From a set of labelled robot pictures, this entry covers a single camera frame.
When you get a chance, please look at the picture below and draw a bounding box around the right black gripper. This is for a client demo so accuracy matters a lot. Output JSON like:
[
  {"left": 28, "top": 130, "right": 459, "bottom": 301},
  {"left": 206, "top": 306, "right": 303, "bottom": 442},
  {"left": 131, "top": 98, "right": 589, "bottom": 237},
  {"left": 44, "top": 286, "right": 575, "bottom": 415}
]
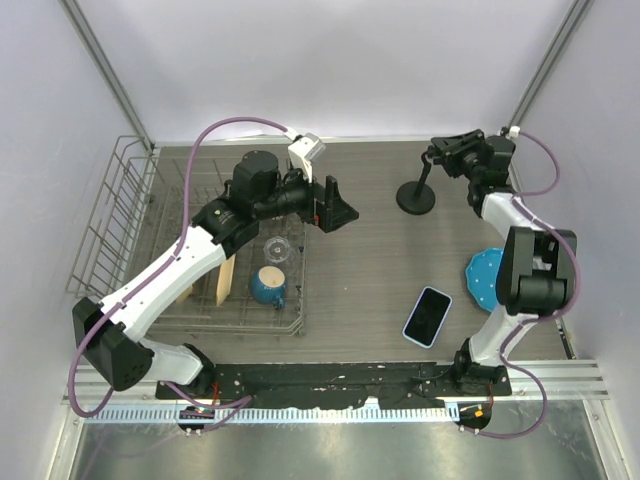
[{"left": 429, "top": 129, "right": 483, "bottom": 183}]

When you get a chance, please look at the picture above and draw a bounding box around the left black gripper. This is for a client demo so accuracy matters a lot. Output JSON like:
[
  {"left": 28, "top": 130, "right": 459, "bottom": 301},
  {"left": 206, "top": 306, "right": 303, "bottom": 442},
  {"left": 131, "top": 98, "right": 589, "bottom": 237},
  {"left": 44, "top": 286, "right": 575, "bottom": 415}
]
[{"left": 255, "top": 159, "right": 359, "bottom": 233}]

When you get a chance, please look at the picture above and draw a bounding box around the black phone stand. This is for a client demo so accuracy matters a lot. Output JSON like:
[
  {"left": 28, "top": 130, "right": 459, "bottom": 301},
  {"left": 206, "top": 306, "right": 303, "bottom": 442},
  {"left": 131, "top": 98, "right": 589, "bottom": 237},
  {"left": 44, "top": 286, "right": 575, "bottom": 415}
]
[{"left": 396, "top": 152, "right": 436, "bottom": 216}]

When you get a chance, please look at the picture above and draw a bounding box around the phone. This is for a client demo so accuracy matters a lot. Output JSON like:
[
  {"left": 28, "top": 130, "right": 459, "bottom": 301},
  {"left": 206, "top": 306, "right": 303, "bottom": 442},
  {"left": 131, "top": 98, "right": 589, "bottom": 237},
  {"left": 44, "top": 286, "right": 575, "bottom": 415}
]
[{"left": 402, "top": 286, "right": 452, "bottom": 349}]

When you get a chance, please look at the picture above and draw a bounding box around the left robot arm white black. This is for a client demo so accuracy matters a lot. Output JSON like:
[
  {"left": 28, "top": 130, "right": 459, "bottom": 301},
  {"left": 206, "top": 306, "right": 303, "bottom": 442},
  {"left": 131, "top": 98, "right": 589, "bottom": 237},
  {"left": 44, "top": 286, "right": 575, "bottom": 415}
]
[{"left": 72, "top": 150, "right": 359, "bottom": 399}]

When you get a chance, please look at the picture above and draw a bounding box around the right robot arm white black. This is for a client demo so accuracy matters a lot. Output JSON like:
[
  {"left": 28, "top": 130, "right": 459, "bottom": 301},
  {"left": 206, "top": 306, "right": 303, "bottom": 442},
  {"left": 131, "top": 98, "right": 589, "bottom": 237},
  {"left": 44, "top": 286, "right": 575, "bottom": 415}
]
[{"left": 424, "top": 126, "right": 580, "bottom": 395}]

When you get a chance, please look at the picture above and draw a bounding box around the clear glass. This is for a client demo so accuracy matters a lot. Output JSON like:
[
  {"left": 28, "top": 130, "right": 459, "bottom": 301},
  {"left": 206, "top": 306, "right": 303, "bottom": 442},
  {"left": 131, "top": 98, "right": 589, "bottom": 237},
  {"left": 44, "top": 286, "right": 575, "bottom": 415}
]
[{"left": 263, "top": 236, "right": 299, "bottom": 270}]

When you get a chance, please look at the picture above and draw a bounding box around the blue mug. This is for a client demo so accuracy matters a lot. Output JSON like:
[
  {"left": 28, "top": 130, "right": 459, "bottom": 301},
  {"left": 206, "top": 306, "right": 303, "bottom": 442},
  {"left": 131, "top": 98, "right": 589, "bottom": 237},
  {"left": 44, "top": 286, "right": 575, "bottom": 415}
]
[{"left": 249, "top": 265, "right": 287, "bottom": 310}]

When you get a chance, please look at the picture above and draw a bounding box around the blue polka dot plate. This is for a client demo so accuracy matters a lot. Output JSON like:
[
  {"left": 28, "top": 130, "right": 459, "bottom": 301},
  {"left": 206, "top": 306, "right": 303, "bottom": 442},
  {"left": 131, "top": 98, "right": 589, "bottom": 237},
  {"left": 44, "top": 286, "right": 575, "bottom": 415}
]
[{"left": 465, "top": 248, "right": 503, "bottom": 313}]

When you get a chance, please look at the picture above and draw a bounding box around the right beige plate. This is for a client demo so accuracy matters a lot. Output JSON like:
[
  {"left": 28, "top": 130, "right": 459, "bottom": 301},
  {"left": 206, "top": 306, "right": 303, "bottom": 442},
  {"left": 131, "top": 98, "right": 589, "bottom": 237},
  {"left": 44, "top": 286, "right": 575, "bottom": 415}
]
[{"left": 215, "top": 255, "right": 236, "bottom": 307}]

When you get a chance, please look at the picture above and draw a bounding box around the beige plate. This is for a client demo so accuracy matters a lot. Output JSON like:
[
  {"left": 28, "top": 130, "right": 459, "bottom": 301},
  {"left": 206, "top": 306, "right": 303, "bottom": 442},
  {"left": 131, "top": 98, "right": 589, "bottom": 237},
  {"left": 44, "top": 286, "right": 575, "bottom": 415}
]
[
  {"left": 215, "top": 255, "right": 236, "bottom": 307},
  {"left": 176, "top": 284, "right": 194, "bottom": 303}
]

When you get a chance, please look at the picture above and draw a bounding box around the left beige plate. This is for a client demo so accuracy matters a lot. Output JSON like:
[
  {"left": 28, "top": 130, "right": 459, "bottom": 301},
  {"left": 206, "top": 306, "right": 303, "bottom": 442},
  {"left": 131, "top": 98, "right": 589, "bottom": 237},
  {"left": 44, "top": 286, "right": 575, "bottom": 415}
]
[{"left": 176, "top": 284, "right": 194, "bottom": 303}]

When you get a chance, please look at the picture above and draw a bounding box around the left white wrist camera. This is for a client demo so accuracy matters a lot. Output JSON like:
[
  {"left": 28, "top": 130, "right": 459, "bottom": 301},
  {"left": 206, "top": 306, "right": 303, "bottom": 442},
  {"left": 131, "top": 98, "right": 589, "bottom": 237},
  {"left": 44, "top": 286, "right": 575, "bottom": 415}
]
[{"left": 284, "top": 128, "right": 326, "bottom": 184}]

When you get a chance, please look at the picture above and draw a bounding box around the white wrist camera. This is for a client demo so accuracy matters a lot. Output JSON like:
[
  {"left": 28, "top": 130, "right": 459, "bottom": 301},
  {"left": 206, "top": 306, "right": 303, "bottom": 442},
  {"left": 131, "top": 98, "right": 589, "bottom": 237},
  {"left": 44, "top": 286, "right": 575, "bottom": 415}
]
[
  {"left": 499, "top": 125, "right": 521, "bottom": 139},
  {"left": 284, "top": 128, "right": 326, "bottom": 184}
]

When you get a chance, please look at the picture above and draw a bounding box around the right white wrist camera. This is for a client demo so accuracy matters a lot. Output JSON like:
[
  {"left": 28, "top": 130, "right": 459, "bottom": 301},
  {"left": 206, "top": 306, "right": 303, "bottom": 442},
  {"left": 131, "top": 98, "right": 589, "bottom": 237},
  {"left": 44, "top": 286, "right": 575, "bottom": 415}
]
[{"left": 499, "top": 125, "right": 521, "bottom": 139}]

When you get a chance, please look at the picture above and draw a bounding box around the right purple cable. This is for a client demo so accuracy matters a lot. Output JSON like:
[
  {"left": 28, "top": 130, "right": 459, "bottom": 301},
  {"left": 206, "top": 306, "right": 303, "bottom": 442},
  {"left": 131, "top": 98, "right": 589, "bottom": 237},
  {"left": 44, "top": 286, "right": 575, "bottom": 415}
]
[{"left": 469, "top": 130, "right": 581, "bottom": 441}]

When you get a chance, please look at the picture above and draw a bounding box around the purple cable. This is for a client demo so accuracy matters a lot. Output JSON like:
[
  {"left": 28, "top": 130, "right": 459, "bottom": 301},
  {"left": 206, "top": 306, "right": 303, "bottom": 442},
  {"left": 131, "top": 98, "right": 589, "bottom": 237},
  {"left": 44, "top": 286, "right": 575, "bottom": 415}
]
[
  {"left": 469, "top": 130, "right": 581, "bottom": 441},
  {"left": 67, "top": 116, "right": 304, "bottom": 434}
]

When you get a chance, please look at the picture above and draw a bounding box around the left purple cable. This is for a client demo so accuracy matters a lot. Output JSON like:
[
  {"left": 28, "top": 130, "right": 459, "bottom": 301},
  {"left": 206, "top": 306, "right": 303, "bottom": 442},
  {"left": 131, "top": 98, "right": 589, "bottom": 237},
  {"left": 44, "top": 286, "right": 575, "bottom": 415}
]
[{"left": 67, "top": 116, "right": 304, "bottom": 434}]

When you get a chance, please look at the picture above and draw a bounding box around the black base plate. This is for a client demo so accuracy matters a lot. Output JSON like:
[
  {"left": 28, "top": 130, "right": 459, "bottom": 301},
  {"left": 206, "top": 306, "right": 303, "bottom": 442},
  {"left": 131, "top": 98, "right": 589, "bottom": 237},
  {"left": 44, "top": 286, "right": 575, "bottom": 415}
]
[{"left": 180, "top": 362, "right": 512, "bottom": 410}]

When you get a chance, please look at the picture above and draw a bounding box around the grey wire dish rack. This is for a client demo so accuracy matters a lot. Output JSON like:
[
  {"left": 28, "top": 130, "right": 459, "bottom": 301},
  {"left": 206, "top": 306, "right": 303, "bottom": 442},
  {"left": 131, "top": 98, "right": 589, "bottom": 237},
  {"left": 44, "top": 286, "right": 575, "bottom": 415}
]
[{"left": 67, "top": 135, "right": 309, "bottom": 339}]

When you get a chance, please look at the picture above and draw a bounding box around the white slotted cable duct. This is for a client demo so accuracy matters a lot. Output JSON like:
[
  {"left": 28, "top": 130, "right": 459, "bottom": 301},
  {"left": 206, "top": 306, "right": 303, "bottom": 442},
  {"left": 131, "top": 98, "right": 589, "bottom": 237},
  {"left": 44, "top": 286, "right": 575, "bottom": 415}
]
[{"left": 87, "top": 400, "right": 459, "bottom": 425}]

